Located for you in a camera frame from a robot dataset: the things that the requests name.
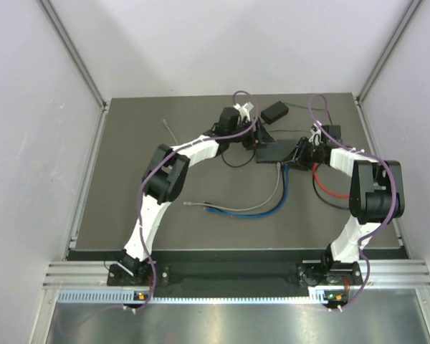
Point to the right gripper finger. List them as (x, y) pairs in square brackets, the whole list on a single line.
[(293, 157), (303, 143)]

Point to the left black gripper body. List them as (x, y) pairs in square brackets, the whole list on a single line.
[(249, 138)]

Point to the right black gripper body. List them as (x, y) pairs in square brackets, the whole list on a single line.
[(309, 156)]

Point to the black network switch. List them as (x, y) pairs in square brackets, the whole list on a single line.
[(278, 152)]

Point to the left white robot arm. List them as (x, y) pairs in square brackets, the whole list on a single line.
[(163, 182)]

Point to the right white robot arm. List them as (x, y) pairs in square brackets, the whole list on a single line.
[(376, 197)]

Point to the black power adapter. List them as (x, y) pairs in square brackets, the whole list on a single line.
[(274, 112)]

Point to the perforated cable duct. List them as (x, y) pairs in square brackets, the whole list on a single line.
[(132, 297)]

